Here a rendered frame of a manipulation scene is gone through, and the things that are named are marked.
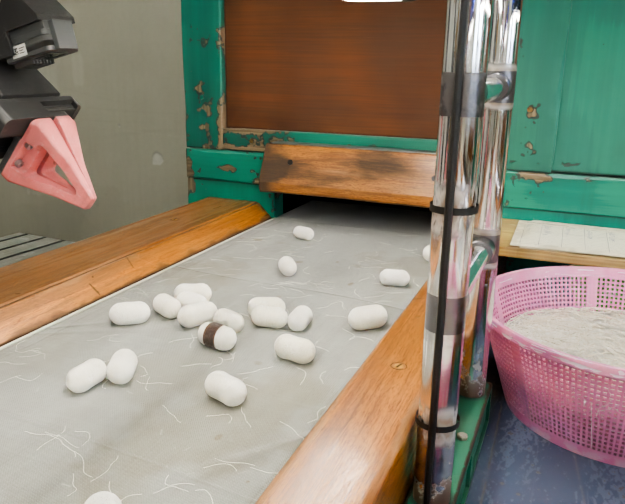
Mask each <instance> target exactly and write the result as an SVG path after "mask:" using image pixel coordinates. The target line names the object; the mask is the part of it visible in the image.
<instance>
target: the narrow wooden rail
mask: <svg viewBox="0 0 625 504"><path fill-rule="evenodd" d="M427 281H428V279H427ZM427 281H426V282H425V283H424V284H423V286H422V287H421V288H420V290H419V291H418V292H417V293H416V295H415V296H414V297H413V299H412V300H411V301H410V303H409V304H408V305H407V306H406V308H405V309H404V310H403V312H402V313H401V314H400V316H399V317H398V318H397V319H396V321H395V322H394V323H393V325H392V326H391V327H390V329H389V330H388V331H387V332H386V334H385V335H384V336H383V338H382V339H381V340H380V342H379V343H378V344H377V345H376V347H375V348H374V349H373V351H372V352H371V353H370V354H369V356H368V357H367V358H366V360H365V361H364V362H363V364H362V365H361V366H360V367H359V369H358V370H357V371H356V373H355V374H354V375H353V377H352V378H351V379H350V380H349V382H348V383H347V384H346V386H345V387H344V388H343V390H342V391H341V392H340V393H339V395H338V396H337V397H336V399H335V400H334V401H333V403H332V404H331V405H330V406H329V408H328V409H327V410H326V412H325V413H324V414H323V415H322V417H321V418H320V419H319V421H318V422H317V423H316V425H315V426H314V427H313V428H312V430H311V431H310V432H309V434H308V435H307V436H306V438H305V439H304V440H303V441H302V443H301V444H300V445H299V447H298V448H297V449H296V451H295V452H294V453H293V454H292V456H291V457H290V458H289V460H288V461H287V462H286V464H285V465H284V466H283V467H282V469H281V470H280V471H279V473H278V474H277V475H276V476H275V478H274V479H273V480H272V482H271V483H270V484H269V486H268V487H267V488H266V489H265V491H264V492H263V493H262V495H261V496H260V497H259V499H258V500H257V501H256V502H255V504H404V502H405V500H406V498H407V495H408V493H409V491H410V488H411V486H412V484H413V481H414V470H415V456H416V441H417V427H418V425H417V423H416V421H415V416H416V411H417V410H418V408H419V397H420V383H421V368H422V354H423V339H424V324H425V310H426V295H427Z"/></svg>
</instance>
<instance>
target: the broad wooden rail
mask: <svg viewBox="0 0 625 504"><path fill-rule="evenodd" d="M270 219H272V218H271V216H270V215H269V214H268V213H267V212H266V210H265V209H264V208H263V207H262V206H261V205H260V203H258V202H256V201H247V200H237V199H227V198H217V197H207V198H204V199H202V200H199V201H196V202H193V203H190V204H187V205H184V206H181V207H178V208H175V209H172V210H169V211H166V212H163V213H160V214H157V215H154V216H151V217H149V218H146V219H143V220H140V221H137V222H134V223H131V224H128V225H125V226H122V227H119V228H116V229H113V230H110V231H107V232H104V233H101V234H98V235H96V236H93V237H90V238H87V239H84V240H81V241H78V242H75V243H72V244H69V245H66V246H63V247H60V248H57V249H54V250H51V251H48V252H46V253H43V254H40V255H37V256H34V257H31V258H28V259H25V260H22V261H19V262H16V263H13V264H10V265H7V266H4V267H1V268H0V347H2V346H4V345H6V344H8V343H10V342H12V341H14V340H16V339H18V338H21V337H23V336H25V335H27V334H29V333H31V332H33V331H35V330H37V329H40V328H42V327H44V326H46V325H48V324H50V323H52V322H54V321H56V320H59V319H61V318H63V317H65V316H67V315H69V314H71V313H73V312H75V311H78V310H80V309H82V308H84V307H86V306H88V305H90V304H92V303H94V302H97V301H99V300H101V299H103V298H105V297H107V296H109V295H111V294H113V293H116V292H118V291H120V290H122V289H124V288H126V287H128V286H130V285H132V284H135V283H137V282H139V281H141V280H143V279H145V278H147V277H149V276H151V275H154V274H156V273H158V272H160V271H162V270H164V269H166V268H168V267H170V266H173V265H175V264H177V263H179V262H181V261H183V260H185V259H187V258H189V257H192V256H194V255H196V254H198V253H200V252H202V251H204V250H206V249H208V248H210V247H213V246H215V245H217V244H219V243H221V242H223V241H225V240H227V239H229V238H232V237H234V236H236V235H238V234H240V233H242V232H244V231H246V230H248V229H251V228H253V227H255V226H257V225H259V224H261V223H263V222H265V221H267V220H270Z"/></svg>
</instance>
